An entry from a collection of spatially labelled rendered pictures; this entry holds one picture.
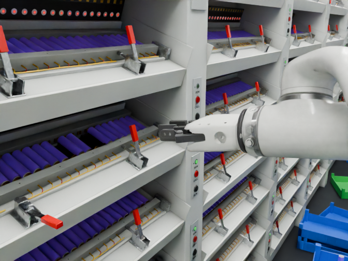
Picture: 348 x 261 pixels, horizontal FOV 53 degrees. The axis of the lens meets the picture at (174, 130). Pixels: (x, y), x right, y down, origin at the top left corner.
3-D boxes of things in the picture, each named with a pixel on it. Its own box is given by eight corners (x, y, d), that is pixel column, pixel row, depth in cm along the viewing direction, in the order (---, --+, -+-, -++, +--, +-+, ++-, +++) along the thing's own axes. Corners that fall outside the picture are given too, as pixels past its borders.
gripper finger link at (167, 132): (182, 145, 62) (152, 144, 66) (191, 141, 65) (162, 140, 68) (179, 128, 61) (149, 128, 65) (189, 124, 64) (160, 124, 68)
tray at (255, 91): (273, 110, 145) (287, 80, 139) (199, 153, 97) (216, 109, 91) (231, 89, 153) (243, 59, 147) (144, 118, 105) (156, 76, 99)
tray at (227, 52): (277, 61, 139) (292, 27, 133) (200, 81, 91) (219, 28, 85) (233, 41, 147) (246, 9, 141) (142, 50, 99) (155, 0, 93)
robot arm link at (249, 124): (258, 164, 55) (240, 163, 56) (276, 148, 62) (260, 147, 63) (253, 111, 53) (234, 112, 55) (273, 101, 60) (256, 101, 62)
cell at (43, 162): (29, 153, 68) (51, 170, 65) (20, 156, 67) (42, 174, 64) (30, 145, 67) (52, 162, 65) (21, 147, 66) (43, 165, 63)
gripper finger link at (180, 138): (182, 146, 57) (171, 140, 63) (224, 136, 60) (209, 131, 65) (181, 139, 57) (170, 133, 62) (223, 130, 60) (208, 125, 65)
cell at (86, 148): (65, 142, 75) (85, 157, 72) (65, 135, 74) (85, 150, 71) (72, 138, 76) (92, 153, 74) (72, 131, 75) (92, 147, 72)
